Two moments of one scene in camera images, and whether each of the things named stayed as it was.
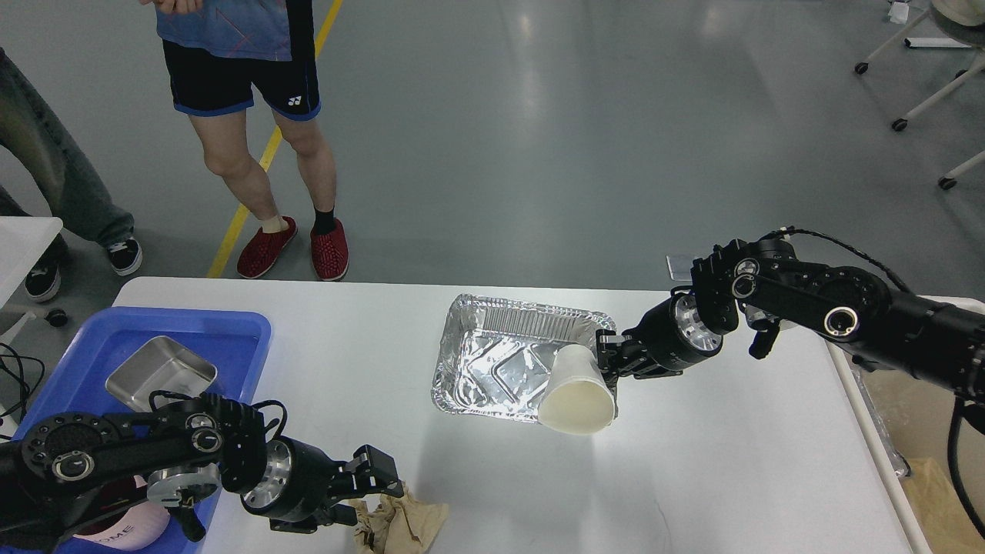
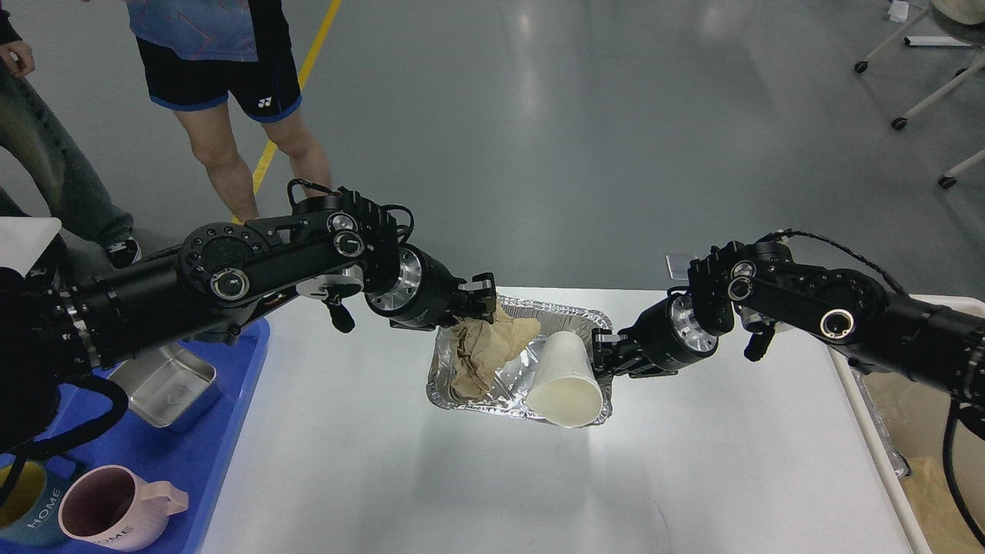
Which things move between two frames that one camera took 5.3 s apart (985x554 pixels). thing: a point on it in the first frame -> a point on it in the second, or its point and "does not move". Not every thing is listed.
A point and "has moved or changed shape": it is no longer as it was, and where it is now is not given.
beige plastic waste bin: x=912 y=428 does not move
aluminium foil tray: x=495 y=355 does not move
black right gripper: x=671 y=338 does not move
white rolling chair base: x=949 y=181 does not move
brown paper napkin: x=397 y=525 -> x=476 y=348
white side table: x=22 y=239 does not move
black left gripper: x=302 y=485 -> x=425 y=295
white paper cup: x=576 y=398 has moved or changed shape
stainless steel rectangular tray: x=161 y=365 does not move
